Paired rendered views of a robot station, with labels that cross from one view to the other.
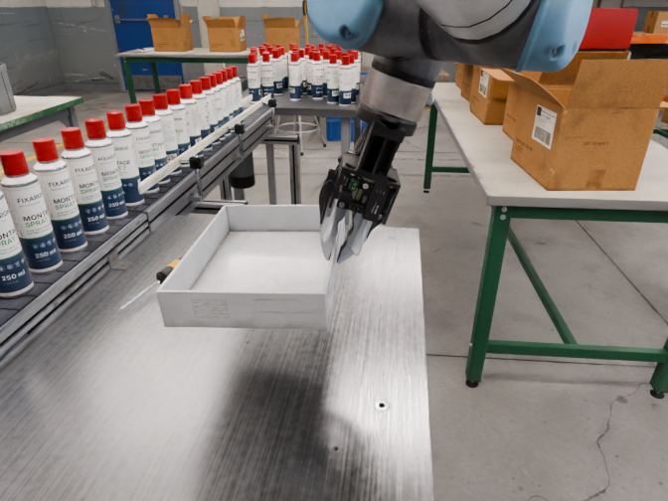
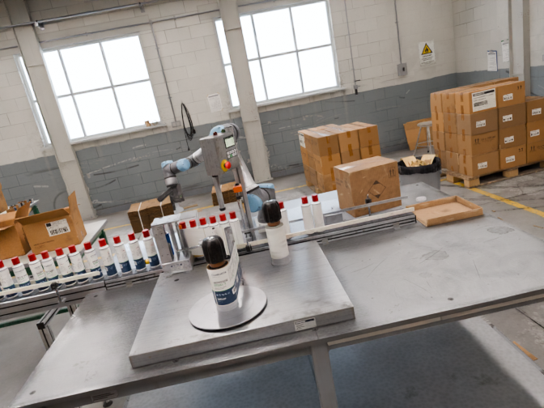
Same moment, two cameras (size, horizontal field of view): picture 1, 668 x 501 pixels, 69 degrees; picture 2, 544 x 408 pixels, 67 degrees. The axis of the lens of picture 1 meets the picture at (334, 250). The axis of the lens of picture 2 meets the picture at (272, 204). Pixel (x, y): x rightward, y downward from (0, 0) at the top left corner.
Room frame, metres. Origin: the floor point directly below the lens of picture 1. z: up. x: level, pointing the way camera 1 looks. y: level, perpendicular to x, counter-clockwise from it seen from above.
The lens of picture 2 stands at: (0.43, 2.61, 1.68)
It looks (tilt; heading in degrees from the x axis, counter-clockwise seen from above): 16 degrees down; 260
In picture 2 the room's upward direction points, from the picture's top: 11 degrees counter-clockwise
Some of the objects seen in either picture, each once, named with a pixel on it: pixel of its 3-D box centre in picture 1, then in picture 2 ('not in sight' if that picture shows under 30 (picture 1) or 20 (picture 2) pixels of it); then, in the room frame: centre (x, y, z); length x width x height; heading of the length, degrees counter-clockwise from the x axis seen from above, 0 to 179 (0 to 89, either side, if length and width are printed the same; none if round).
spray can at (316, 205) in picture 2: not in sight; (317, 213); (-0.15, 0.62, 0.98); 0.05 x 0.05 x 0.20
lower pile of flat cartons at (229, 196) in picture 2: not in sight; (231, 192); (-0.11, -3.97, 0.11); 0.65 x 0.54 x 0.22; 172
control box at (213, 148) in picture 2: not in sight; (220, 153); (0.27, 0.47, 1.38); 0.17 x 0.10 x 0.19; 48
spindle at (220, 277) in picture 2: not in sight; (219, 272); (0.42, 1.14, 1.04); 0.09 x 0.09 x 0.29
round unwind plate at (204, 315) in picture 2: not in sight; (227, 306); (0.42, 1.14, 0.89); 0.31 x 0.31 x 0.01
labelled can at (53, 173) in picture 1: (59, 197); (136, 251); (0.81, 0.49, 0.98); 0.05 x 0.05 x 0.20
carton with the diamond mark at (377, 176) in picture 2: not in sight; (367, 185); (-0.55, 0.36, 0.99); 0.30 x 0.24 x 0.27; 0
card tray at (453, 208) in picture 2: not in sight; (442, 210); (-0.81, 0.70, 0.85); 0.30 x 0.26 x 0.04; 172
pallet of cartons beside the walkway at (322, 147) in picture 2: not in sight; (338, 159); (-1.64, -2.99, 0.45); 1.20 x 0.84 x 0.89; 87
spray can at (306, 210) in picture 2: not in sight; (307, 214); (-0.09, 0.61, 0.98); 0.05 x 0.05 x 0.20
